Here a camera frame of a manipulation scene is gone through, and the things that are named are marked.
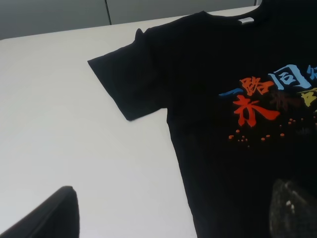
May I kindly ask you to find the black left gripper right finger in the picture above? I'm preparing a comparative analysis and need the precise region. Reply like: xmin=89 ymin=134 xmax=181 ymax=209
xmin=269 ymin=179 xmax=317 ymax=238

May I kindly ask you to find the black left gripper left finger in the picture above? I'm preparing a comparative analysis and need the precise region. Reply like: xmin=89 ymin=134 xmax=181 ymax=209
xmin=0 ymin=186 xmax=80 ymax=238

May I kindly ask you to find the black printed t-shirt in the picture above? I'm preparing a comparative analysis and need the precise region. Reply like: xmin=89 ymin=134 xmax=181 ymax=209
xmin=88 ymin=0 xmax=317 ymax=238

